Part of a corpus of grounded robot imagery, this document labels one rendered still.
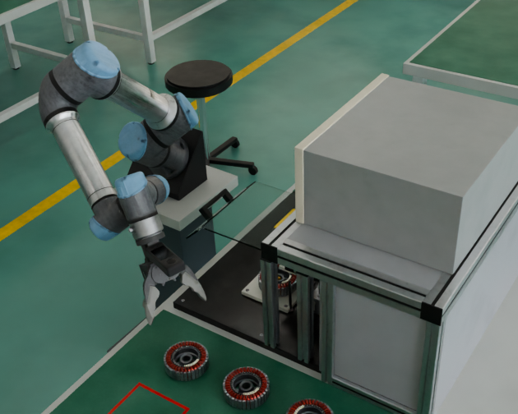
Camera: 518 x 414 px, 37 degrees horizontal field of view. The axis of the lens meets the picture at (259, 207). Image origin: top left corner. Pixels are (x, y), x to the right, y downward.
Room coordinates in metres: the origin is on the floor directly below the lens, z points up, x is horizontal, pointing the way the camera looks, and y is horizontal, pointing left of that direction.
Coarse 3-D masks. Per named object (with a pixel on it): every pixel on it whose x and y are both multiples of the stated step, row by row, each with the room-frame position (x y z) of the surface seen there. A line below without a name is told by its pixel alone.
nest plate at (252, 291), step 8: (256, 280) 1.66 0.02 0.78; (248, 288) 1.63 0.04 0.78; (256, 288) 1.63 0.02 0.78; (248, 296) 1.61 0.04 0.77; (256, 296) 1.60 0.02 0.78; (280, 296) 1.59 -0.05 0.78; (288, 296) 1.59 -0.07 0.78; (296, 296) 1.59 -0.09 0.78; (280, 304) 1.56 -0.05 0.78; (288, 304) 1.56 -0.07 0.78
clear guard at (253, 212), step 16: (240, 192) 1.72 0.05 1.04; (256, 192) 1.68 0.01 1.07; (272, 192) 1.68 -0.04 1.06; (288, 192) 1.68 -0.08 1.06; (224, 208) 1.62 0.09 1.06; (240, 208) 1.62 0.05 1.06; (256, 208) 1.61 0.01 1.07; (272, 208) 1.61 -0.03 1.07; (288, 208) 1.60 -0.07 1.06; (208, 224) 1.55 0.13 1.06; (224, 224) 1.55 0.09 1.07; (240, 224) 1.54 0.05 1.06; (256, 224) 1.54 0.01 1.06; (272, 224) 1.54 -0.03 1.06; (240, 240) 1.48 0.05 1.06; (256, 240) 1.48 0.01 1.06
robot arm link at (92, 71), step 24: (96, 48) 1.91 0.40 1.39; (72, 72) 1.85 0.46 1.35; (96, 72) 1.85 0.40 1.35; (120, 72) 1.94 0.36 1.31; (72, 96) 1.85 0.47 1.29; (96, 96) 1.89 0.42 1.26; (120, 96) 1.94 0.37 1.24; (144, 96) 2.00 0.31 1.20; (168, 96) 2.12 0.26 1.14; (168, 120) 2.06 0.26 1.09; (192, 120) 2.10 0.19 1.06; (168, 144) 2.10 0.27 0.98
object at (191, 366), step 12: (180, 348) 1.41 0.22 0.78; (192, 348) 1.41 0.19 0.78; (204, 348) 1.40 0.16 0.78; (168, 360) 1.37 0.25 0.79; (180, 360) 1.37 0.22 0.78; (192, 360) 1.38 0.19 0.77; (204, 360) 1.36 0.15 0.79; (168, 372) 1.35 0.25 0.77; (180, 372) 1.33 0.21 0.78; (192, 372) 1.33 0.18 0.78; (204, 372) 1.35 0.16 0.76
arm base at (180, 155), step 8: (176, 144) 2.21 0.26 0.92; (184, 144) 2.23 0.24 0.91; (168, 152) 2.15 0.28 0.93; (176, 152) 2.18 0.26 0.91; (184, 152) 2.20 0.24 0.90; (168, 160) 2.15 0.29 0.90; (176, 160) 2.17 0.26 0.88; (184, 160) 2.18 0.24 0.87; (152, 168) 2.16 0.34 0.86; (160, 168) 2.15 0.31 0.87; (168, 168) 2.16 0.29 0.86; (176, 168) 2.16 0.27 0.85; (168, 176) 2.16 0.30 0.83; (176, 176) 2.17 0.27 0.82
